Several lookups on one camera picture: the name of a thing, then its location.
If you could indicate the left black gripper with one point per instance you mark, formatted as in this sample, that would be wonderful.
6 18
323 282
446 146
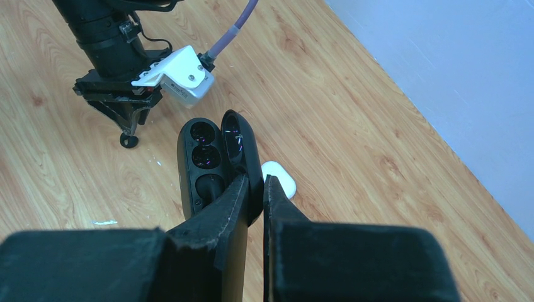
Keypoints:
109 89

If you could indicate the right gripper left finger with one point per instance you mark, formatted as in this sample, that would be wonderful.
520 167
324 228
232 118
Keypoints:
202 259

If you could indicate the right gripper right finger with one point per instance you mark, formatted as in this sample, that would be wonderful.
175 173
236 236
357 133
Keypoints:
307 260

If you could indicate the white earbud charging case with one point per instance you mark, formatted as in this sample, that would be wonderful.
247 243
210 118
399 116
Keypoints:
287 182

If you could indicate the black earbud charging case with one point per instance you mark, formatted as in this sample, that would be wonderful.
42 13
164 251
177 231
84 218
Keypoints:
211 156

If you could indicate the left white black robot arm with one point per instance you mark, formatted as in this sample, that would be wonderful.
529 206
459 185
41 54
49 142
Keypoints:
108 33

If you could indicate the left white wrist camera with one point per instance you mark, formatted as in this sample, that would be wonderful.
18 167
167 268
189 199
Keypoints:
181 75

